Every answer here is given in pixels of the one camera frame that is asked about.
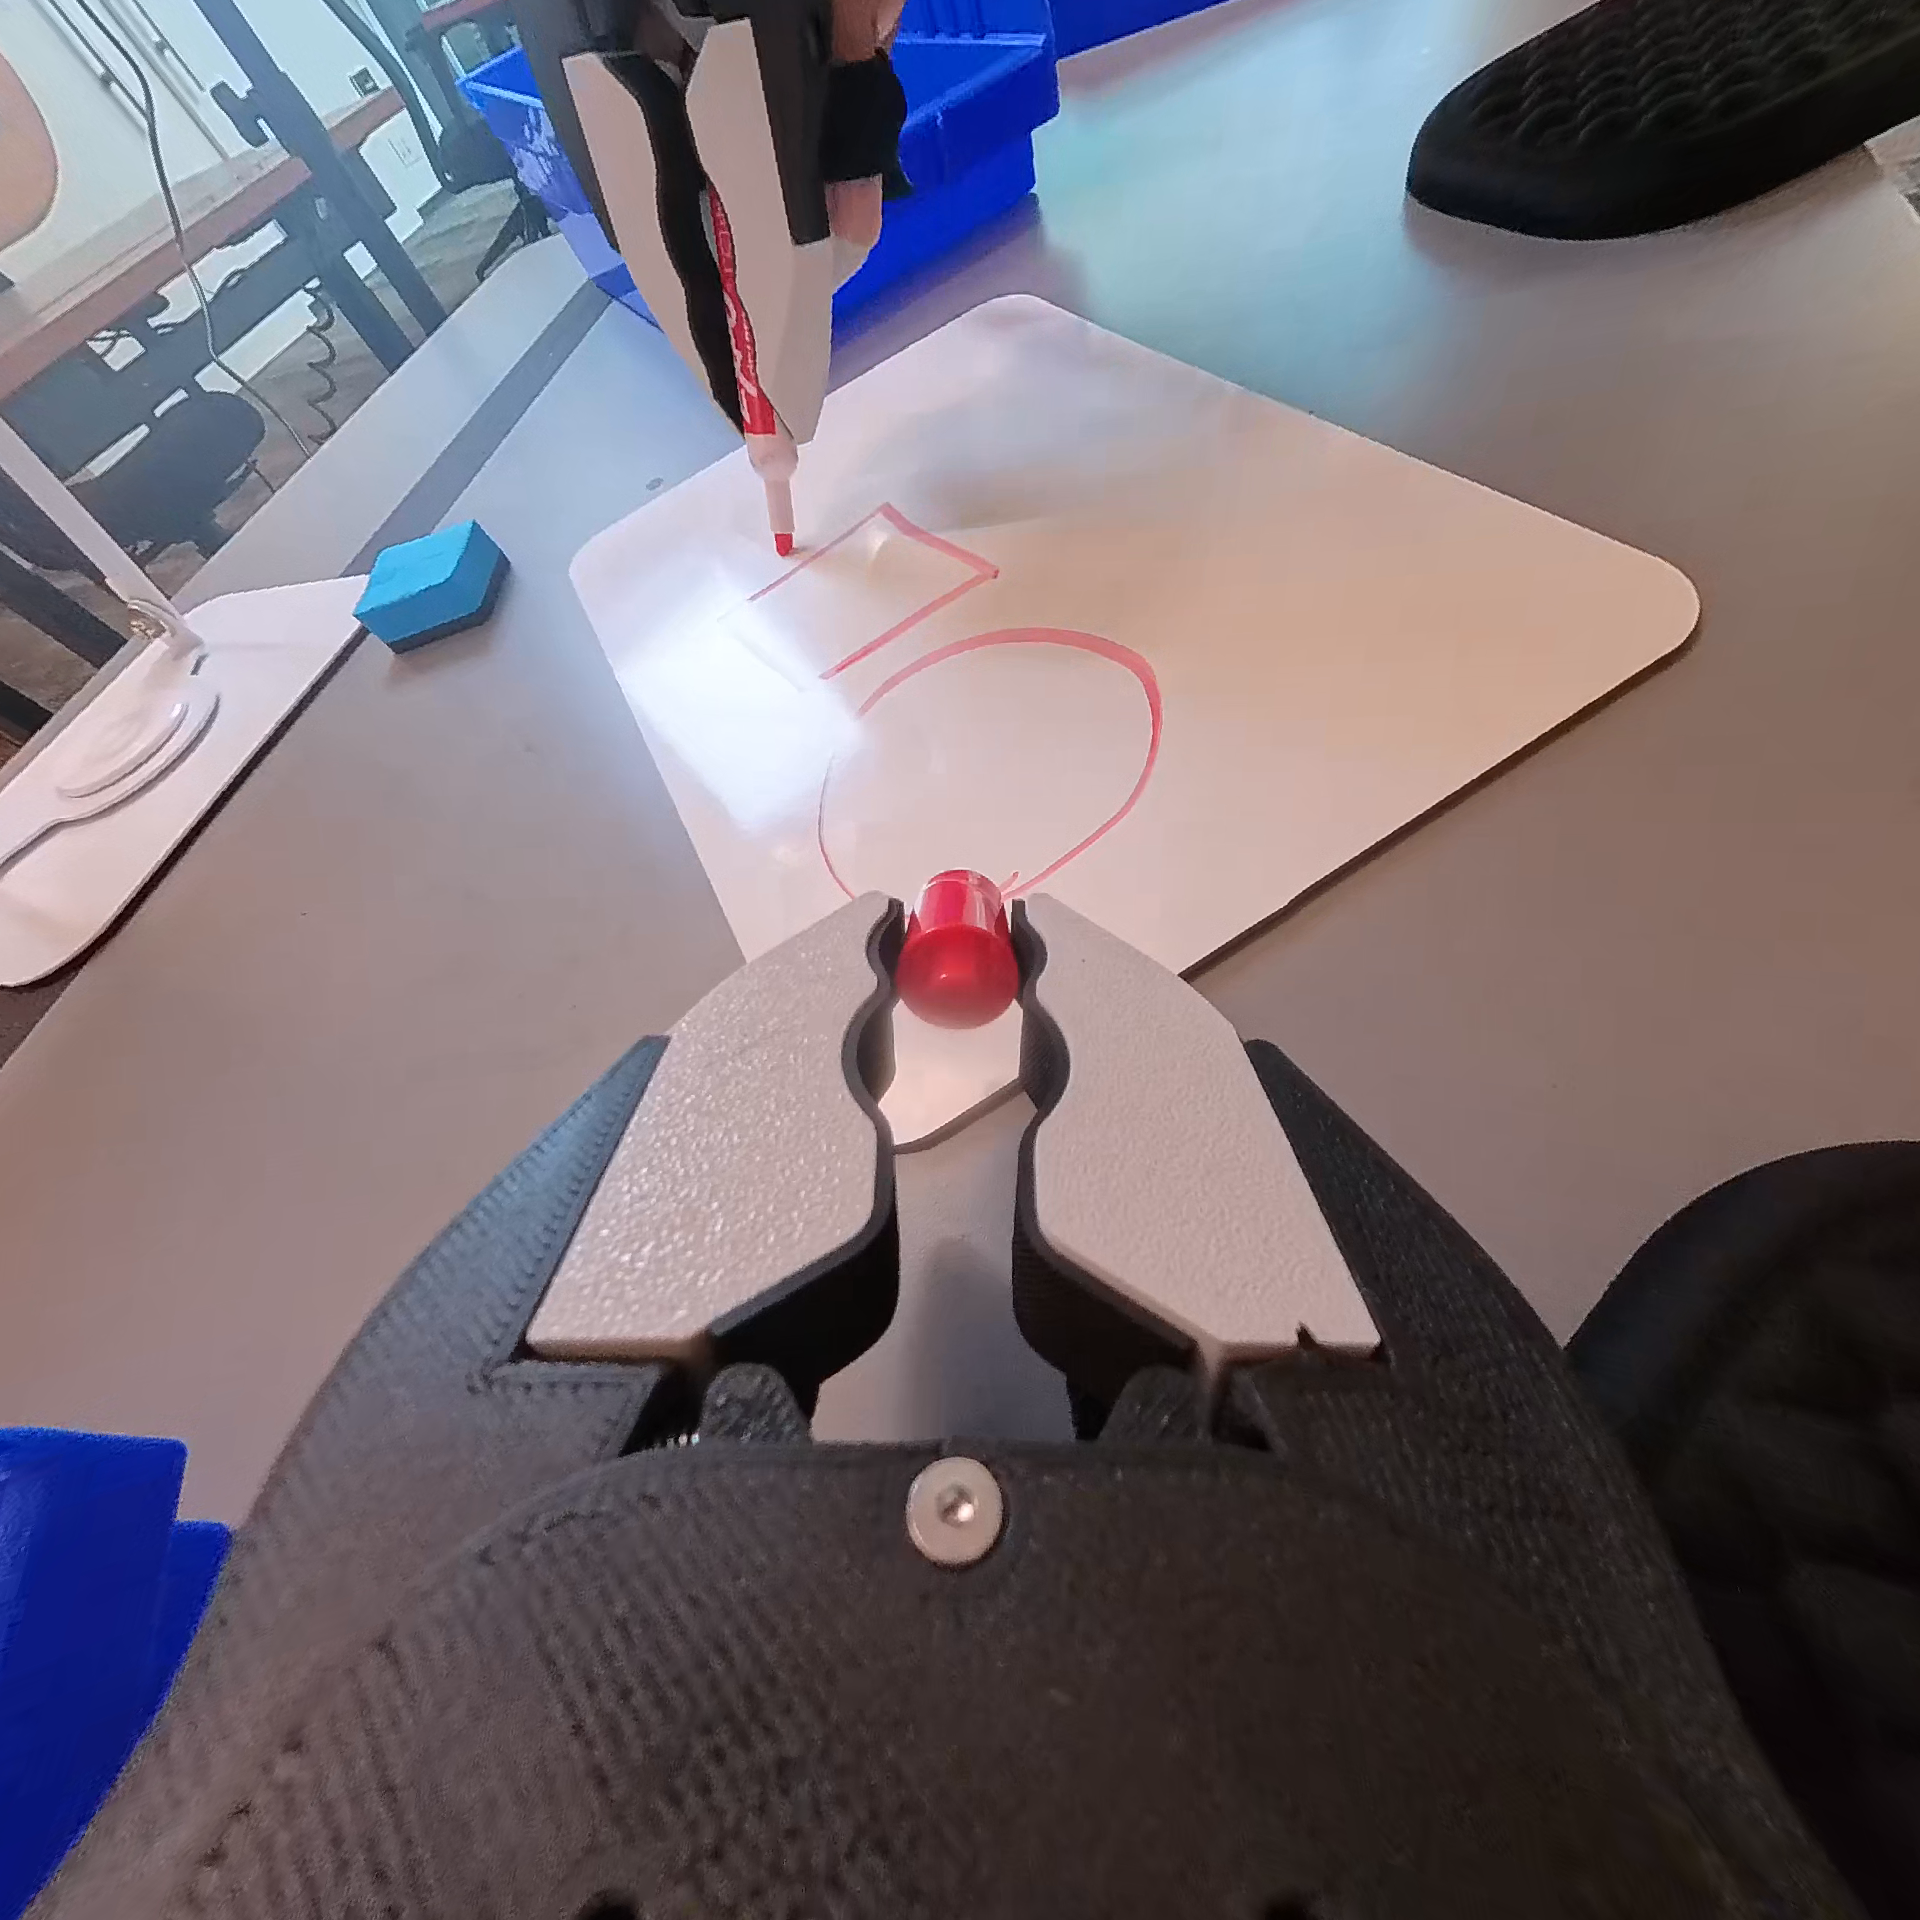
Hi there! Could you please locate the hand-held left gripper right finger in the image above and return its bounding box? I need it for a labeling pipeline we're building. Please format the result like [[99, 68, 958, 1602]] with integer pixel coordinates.
[[1016, 896, 1384, 1370]]

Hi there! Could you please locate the red marker cap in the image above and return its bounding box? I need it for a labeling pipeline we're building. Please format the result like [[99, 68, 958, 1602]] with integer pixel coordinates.
[[902, 866, 1025, 1030]]

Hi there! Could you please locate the white whiteboard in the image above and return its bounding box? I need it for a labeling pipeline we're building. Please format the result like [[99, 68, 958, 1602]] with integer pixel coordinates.
[[569, 295, 1702, 1155]]

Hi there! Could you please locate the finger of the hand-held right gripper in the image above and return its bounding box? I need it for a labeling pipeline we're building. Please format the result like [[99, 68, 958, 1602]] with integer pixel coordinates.
[[691, 16, 833, 448], [566, 47, 748, 442]]

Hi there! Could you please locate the wooden background desk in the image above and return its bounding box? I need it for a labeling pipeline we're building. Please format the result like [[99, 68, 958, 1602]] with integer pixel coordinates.
[[0, 83, 415, 406]]

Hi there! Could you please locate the black coiled cable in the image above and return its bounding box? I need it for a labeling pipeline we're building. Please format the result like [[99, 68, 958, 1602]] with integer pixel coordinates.
[[292, 293, 346, 460]]

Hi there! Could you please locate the black honeycomb pad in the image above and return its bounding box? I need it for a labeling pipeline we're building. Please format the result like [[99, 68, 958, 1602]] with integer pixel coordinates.
[[1408, 0, 1920, 243]]

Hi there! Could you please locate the black metal pole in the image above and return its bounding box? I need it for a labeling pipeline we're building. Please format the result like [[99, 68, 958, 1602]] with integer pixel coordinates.
[[194, 0, 452, 376]]

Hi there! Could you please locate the blue whiteboard eraser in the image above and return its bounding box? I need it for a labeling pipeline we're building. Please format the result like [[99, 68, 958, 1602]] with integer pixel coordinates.
[[354, 519, 513, 655]]

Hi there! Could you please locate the blue plastic bin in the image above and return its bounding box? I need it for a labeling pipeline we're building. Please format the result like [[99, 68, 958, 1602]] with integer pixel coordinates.
[[1042, 0, 1255, 63], [458, 0, 1062, 328], [0, 1423, 234, 1907]]

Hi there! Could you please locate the red dry erase marker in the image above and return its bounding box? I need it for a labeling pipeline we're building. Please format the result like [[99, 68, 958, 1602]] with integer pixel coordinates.
[[702, 180, 800, 560]]

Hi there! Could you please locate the white stand with base plate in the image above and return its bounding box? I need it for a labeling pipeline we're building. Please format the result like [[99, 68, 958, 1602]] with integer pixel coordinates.
[[0, 411, 374, 992]]

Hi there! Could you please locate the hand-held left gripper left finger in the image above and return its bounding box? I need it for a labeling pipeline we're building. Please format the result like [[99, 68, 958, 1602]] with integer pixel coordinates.
[[529, 896, 906, 1374]]

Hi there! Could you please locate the black office chair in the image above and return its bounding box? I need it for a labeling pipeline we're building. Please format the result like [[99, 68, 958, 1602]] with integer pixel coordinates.
[[0, 386, 270, 565]]

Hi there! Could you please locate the black textured pad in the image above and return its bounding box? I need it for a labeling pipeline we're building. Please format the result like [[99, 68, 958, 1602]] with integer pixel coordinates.
[[1563, 1141, 1920, 1920]]

